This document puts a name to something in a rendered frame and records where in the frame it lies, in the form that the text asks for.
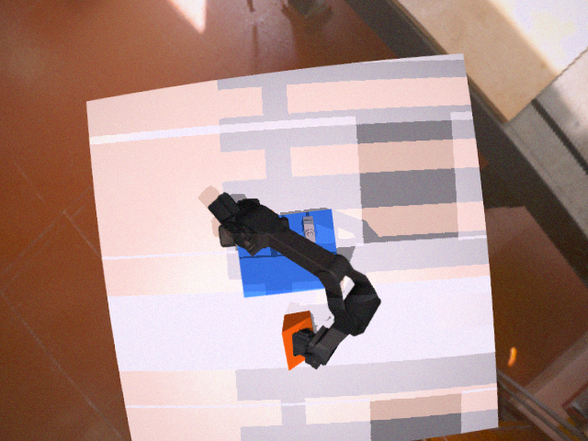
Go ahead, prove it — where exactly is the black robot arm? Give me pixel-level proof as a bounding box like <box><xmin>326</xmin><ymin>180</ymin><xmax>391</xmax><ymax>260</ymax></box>
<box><xmin>208</xmin><ymin>192</ymin><xmax>381</xmax><ymax>369</ymax></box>

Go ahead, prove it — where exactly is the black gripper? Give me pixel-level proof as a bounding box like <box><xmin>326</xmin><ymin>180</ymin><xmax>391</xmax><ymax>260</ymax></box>
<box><xmin>219</xmin><ymin>217</ymin><xmax>289</xmax><ymax>248</ymax></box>

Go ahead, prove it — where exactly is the blue flat deck plate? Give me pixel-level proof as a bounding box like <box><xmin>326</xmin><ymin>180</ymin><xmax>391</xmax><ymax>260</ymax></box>
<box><xmin>237</xmin><ymin>209</ymin><xmax>337</xmax><ymax>298</ymax></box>

